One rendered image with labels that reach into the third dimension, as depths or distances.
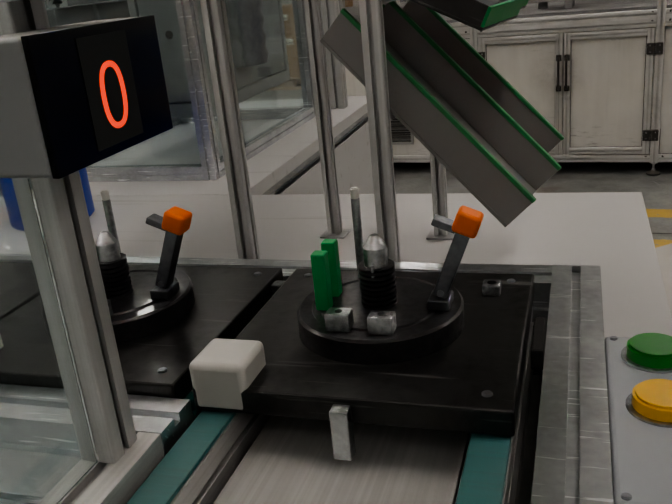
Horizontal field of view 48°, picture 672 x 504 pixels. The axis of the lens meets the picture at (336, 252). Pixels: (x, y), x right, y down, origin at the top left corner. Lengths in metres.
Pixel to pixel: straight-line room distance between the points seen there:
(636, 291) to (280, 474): 0.55
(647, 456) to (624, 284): 0.51
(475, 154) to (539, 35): 3.77
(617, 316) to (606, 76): 3.71
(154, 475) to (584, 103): 4.21
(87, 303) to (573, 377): 0.35
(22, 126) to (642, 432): 0.41
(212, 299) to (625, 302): 0.48
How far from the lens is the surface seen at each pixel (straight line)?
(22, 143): 0.42
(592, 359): 0.62
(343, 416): 0.55
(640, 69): 4.57
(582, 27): 4.55
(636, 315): 0.93
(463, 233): 0.60
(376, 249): 0.62
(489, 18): 0.78
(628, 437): 0.53
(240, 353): 0.59
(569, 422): 0.56
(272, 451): 0.60
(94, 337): 0.51
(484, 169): 0.80
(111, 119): 0.45
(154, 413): 0.60
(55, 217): 0.48
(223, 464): 0.60
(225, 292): 0.76
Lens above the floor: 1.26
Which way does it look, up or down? 20 degrees down
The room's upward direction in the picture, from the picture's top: 6 degrees counter-clockwise
